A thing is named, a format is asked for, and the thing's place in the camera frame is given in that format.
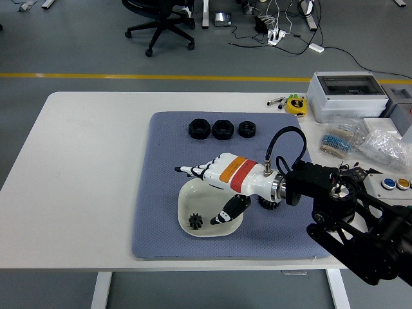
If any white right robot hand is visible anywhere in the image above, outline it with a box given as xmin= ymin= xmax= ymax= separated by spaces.
xmin=174 ymin=153 xmax=279 ymax=226

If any large black gear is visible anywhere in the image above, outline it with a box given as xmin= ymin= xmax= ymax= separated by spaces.
xmin=257 ymin=196 xmax=281 ymax=211

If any small black gear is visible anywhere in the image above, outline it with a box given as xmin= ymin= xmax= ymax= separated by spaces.
xmin=187 ymin=213 xmax=203 ymax=231

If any small black hex nut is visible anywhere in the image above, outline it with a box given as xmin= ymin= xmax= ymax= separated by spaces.
xmin=238 ymin=120 xmax=257 ymax=138

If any large black hex nut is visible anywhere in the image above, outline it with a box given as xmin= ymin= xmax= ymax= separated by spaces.
xmin=211 ymin=119 xmax=235 ymax=141
xmin=188 ymin=118 xmax=211 ymax=140

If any grey push-button control box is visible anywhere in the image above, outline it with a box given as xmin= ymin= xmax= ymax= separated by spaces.
xmin=365 ymin=173 xmax=412 ymax=201

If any flat white box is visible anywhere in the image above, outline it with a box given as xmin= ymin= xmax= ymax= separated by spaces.
xmin=362 ymin=117 xmax=403 ymax=140

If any white square plate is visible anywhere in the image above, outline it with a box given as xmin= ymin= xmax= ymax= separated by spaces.
xmin=178 ymin=179 xmax=244 ymax=238

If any blue-grey quilted mat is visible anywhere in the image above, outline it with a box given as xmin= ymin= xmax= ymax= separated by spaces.
xmin=131 ymin=111 xmax=332 ymax=261

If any yellow tape measure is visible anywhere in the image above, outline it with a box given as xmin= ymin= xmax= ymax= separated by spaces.
xmin=285 ymin=98 xmax=307 ymax=116

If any bag of blue resistors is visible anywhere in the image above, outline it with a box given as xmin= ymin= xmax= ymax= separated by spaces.
xmin=320 ymin=120 xmax=364 ymax=158

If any white power strip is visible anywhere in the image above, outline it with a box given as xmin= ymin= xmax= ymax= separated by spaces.
xmin=267 ymin=28 xmax=288 ymax=46

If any bag of clear small parts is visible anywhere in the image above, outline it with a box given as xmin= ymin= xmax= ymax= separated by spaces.
xmin=358 ymin=128 xmax=412 ymax=169

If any white table leg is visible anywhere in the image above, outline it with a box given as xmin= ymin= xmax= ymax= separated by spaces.
xmin=90 ymin=272 xmax=113 ymax=309
xmin=324 ymin=268 xmax=351 ymax=309

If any black desk phone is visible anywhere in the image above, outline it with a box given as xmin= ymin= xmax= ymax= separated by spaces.
xmin=214 ymin=12 xmax=233 ymax=28

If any white desk leg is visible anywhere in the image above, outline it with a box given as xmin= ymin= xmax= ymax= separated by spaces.
xmin=201 ymin=0 xmax=211 ymax=30
xmin=302 ymin=0 xmax=318 ymax=32

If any black office chair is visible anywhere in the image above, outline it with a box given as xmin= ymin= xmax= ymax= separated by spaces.
xmin=121 ymin=0 xmax=196 ymax=58

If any grey electrical enclosure box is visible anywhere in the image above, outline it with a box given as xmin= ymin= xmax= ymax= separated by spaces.
xmin=305 ymin=71 xmax=389 ymax=124

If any black floor cable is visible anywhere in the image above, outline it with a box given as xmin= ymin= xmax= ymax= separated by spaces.
xmin=229 ymin=41 xmax=412 ymax=80

